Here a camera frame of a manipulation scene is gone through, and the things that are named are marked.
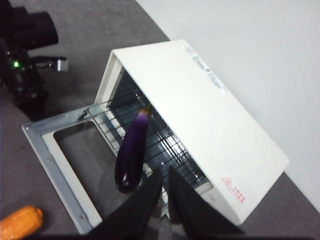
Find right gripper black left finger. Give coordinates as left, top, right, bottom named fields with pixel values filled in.
left=82, top=166, right=164, bottom=240

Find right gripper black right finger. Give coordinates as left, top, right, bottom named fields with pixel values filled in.
left=167, top=165, right=251, bottom=240

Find purple eggplant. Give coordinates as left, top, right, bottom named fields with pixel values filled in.
left=114, top=104, right=153, bottom=195

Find white Toshiba toaster oven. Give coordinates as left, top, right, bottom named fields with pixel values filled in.
left=93, top=38, right=291, bottom=226

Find orange corn cob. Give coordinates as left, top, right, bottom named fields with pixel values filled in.
left=0, top=205, right=44, bottom=240

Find metal wire oven rack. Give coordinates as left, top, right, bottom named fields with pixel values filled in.
left=93, top=89, right=208, bottom=218

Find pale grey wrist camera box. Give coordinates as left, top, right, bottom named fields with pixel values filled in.
left=56, top=58, right=68, bottom=73

